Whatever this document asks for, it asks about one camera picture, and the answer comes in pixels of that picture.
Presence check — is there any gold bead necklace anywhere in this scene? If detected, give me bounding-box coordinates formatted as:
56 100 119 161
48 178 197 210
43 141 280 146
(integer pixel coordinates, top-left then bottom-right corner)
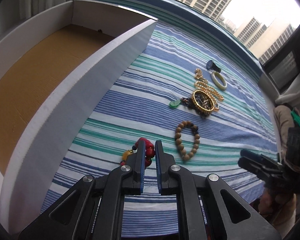
193 68 225 112

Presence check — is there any white cardboard box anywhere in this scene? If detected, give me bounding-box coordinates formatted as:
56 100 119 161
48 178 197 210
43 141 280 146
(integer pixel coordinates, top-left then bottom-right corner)
0 0 157 234

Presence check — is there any red bead bracelet amber charm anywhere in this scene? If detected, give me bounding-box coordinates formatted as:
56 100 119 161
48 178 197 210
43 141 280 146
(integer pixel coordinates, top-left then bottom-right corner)
120 137 155 167

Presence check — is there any pale jade bangle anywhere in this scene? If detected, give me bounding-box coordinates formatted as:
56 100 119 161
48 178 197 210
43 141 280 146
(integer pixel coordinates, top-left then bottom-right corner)
211 72 228 90

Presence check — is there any green jade pendant dark cord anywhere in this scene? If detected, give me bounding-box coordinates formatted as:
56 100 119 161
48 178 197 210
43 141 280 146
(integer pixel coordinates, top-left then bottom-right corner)
168 97 211 118

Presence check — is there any right white curtain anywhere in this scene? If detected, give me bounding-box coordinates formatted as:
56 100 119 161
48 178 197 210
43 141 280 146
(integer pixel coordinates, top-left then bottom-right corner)
275 73 300 106

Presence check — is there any beige pillow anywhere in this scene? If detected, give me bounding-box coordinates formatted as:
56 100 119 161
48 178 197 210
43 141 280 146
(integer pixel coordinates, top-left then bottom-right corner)
274 105 295 155

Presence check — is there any light wooden bead bracelet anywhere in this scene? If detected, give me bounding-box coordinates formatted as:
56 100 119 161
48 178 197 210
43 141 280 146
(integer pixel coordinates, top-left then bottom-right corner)
174 120 201 162

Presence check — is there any gold bangle bracelet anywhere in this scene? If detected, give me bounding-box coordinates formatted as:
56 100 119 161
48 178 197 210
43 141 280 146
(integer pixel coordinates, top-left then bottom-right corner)
192 89 216 113

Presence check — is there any green cloth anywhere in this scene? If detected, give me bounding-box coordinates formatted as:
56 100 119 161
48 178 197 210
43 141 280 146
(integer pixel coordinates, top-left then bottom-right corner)
290 108 300 128

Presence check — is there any person right hand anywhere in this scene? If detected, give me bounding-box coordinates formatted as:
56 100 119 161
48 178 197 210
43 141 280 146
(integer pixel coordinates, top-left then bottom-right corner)
258 187 297 231

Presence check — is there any striped blue green bedsheet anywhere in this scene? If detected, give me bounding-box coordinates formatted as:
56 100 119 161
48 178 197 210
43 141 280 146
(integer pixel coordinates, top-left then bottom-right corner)
41 0 278 238

